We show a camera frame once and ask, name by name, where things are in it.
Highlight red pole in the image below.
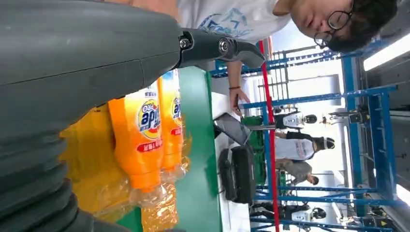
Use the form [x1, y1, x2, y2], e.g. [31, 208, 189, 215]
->
[259, 40, 281, 232]

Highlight white black humanoid robot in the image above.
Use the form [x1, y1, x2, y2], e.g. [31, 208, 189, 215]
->
[250, 204, 327, 225]
[274, 110, 318, 131]

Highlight clear plastic wrap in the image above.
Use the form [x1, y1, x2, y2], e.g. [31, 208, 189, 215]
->
[128, 161, 193, 232]

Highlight green crate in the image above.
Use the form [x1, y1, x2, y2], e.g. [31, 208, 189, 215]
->
[242, 116, 267, 185]

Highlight orange detergent bottle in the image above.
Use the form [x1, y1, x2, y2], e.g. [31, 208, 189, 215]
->
[108, 81, 164, 194]
[157, 69, 186, 173]

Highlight bent background person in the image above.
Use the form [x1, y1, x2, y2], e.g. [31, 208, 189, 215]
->
[276, 159, 320, 187]

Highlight yellow sheet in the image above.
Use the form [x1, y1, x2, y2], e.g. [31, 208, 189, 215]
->
[59, 105, 137, 222]

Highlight black bag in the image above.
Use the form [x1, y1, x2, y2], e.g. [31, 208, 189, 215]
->
[231, 145, 258, 205]
[218, 148, 238, 202]

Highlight blue metal rack frame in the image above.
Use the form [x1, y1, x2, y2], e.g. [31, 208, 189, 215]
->
[209, 35, 410, 232]

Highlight black eyeglasses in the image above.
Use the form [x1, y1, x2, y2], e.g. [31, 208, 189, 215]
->
[313, 9, 353, 49]

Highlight standing background person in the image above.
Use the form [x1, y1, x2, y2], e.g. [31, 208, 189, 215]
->
[275, 130, 336, 161]

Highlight ceiling light strip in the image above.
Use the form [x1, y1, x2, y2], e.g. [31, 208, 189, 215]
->
[363, 33, 410, 72]

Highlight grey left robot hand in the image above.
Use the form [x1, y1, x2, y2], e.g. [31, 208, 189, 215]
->
[0, 0, 266, 139]

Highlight grey laptop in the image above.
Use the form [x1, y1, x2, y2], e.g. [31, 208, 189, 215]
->
[213, 113, 254, 147]

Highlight ribbed grey left arm sleeve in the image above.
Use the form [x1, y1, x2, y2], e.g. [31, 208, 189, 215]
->
[0, 128, 131, 232]

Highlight person's hand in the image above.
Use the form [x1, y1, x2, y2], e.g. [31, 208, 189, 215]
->
[229, 87, 251, 117]

